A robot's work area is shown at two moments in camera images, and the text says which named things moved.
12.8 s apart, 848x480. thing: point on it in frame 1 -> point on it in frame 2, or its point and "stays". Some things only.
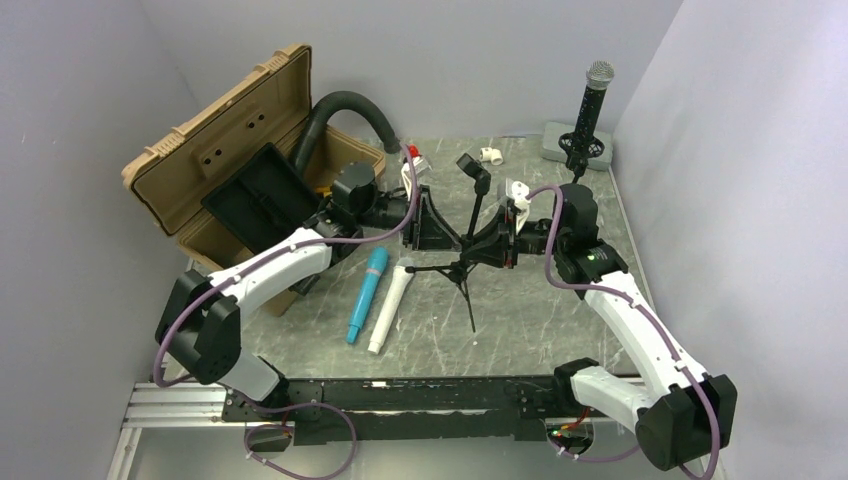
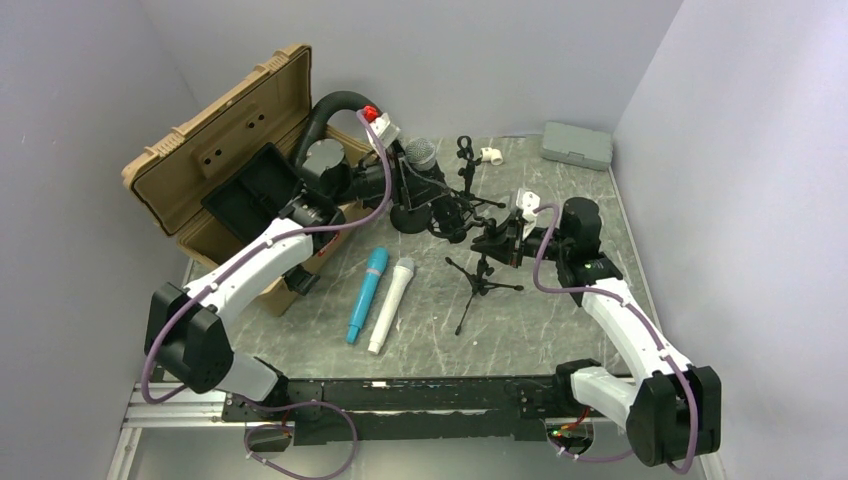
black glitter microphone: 599,75 -> 421,155
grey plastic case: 552,150 stays
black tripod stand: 457,269 -> 479,285
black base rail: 330,411 stays
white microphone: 399,286 stays
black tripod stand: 579,149 -> 468,171
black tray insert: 263,198 stays
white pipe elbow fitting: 493,155 stays
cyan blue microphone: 376,260 stays
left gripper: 427,230 -> 407,186
